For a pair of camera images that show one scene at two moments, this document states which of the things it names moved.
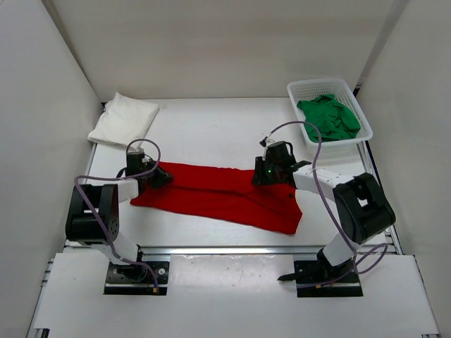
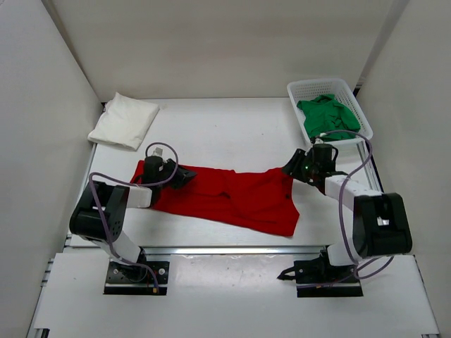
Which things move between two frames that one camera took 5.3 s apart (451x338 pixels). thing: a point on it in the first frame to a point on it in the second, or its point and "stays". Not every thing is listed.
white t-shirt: [124, 121] stays
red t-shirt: [226, 194] stays
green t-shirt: [335, 121] stays
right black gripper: [263, 177] to [298, 165]
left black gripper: [162, 179] to [182, 175]
